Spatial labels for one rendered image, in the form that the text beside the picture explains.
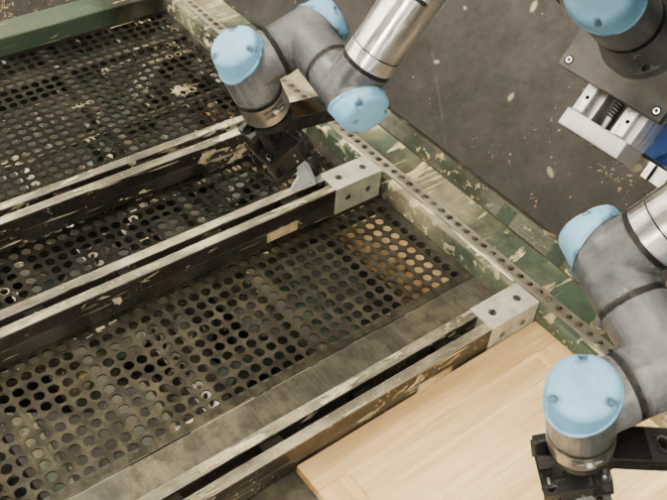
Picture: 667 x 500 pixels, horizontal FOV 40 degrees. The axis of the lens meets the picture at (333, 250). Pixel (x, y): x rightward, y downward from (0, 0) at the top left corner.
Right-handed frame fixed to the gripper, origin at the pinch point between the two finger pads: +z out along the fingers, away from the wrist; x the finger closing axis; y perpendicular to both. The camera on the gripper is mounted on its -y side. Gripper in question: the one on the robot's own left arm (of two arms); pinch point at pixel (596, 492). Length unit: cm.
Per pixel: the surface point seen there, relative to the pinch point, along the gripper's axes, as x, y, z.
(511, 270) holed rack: -57, 0, 38
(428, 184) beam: -84, 12, 40
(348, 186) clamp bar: -82, 29, 32
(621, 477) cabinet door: -12.0, -8.4, 34.7
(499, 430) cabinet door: -22.7, 9.5, 31.1
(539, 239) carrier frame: -101, -14, 100
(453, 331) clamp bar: -41, 14, 28
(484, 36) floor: -178, -15, 96
